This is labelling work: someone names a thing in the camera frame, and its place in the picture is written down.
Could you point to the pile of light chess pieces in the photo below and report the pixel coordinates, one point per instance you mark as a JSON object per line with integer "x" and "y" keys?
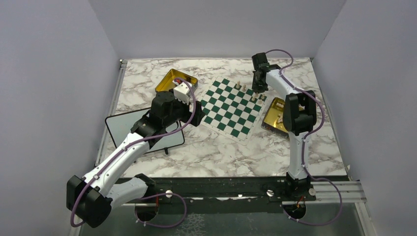
{"x": 280, "y": 113}

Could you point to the green white chess board mat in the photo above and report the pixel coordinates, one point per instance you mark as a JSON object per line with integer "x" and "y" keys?
{"x": 231, "y": 112}

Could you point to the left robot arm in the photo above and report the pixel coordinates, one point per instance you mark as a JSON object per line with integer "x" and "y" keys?
{"x": 92, "y": 197}

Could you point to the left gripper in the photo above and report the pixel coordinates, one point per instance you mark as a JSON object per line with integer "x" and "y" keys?
{"x": 198, "y": 115}

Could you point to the gold tin with light pieces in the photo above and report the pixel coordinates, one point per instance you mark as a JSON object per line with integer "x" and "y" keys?
{"x": 269, "y": 121}

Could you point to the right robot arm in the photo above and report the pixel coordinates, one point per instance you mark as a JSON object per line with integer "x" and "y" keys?
{"x": 299, "y": 119}

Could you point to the aluminium rail right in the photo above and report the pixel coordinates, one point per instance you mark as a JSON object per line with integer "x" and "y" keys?
{"x": 325, "y": 193}

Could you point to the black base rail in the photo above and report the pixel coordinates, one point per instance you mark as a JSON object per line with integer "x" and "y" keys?
{"x": 220, "y": 195}

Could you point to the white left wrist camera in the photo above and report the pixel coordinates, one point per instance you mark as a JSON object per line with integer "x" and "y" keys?
{"x": 181, "y": 91}

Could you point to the gold tin with dark pieces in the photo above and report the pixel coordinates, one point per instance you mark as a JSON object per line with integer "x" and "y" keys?
{"x": 172, "y": 79}

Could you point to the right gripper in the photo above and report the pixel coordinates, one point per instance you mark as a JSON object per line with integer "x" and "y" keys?
{"x": 255, "y": 88}

